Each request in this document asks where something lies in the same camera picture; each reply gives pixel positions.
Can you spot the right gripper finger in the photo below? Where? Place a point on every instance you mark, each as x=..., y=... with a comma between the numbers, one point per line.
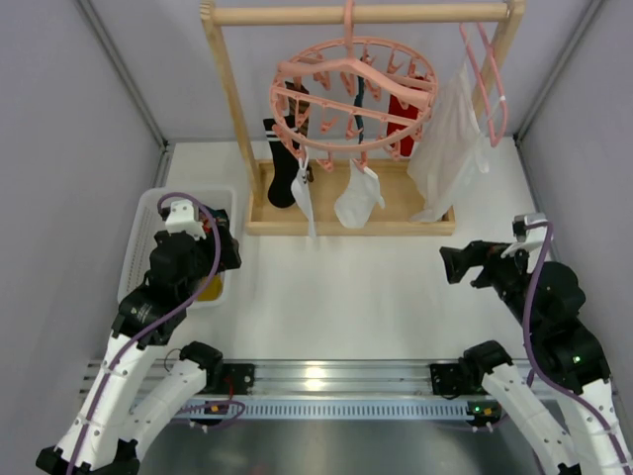
x=470, y=274
x=474, y=253

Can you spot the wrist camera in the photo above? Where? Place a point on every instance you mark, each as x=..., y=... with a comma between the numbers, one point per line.
x=529, y=231
x=182, y=216

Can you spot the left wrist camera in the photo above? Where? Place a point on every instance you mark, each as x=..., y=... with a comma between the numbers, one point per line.
x=182, y=216

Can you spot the pink clothes hanger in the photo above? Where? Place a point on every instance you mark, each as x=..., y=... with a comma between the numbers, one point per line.
x=489, y=83

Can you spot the red sock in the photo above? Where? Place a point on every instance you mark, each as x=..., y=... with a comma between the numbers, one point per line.
x=405, y=146

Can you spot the yellow sock in basket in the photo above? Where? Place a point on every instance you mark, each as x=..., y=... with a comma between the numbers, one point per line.
x=213, y=291

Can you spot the white sock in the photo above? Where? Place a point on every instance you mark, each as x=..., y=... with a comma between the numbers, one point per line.
x=301, y=192
x=362, y=194

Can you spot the black white-striped sock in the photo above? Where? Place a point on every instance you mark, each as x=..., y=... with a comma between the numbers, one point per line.
x=285, y=168

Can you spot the wooden clothes rack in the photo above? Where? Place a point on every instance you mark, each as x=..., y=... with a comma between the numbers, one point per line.
x=399, y=191

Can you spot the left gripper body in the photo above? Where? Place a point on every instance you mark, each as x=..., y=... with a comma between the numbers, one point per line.
x=226, y=245

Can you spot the white plastic basket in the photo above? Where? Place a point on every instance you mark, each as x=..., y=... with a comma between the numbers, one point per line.
x=147, y=223

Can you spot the dark patterned socks pile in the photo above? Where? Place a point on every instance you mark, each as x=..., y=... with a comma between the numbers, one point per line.
x=220, y=216

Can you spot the white sheer garment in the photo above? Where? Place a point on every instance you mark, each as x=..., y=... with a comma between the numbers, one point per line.
x=450, y=155

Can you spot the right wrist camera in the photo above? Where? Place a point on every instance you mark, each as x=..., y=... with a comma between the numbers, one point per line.
x=529, y=231

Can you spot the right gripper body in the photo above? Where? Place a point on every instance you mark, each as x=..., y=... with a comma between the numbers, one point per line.
x=481, y=259

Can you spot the teal sock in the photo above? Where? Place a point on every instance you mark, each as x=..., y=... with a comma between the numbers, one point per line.
x=358, y=101

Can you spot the pink round clip hanger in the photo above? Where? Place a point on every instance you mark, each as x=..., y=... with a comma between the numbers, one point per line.
x=329, y=71

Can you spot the aluminium mounting rail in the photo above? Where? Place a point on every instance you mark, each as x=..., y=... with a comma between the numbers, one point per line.
x=353, y=391

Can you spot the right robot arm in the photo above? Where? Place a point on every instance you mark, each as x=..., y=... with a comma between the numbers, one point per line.
x=567, y=358

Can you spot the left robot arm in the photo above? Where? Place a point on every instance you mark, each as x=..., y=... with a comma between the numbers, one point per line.
x=112, y=433

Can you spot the brown striped sock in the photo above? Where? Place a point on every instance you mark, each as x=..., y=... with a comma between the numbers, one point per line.
x=299, y=108

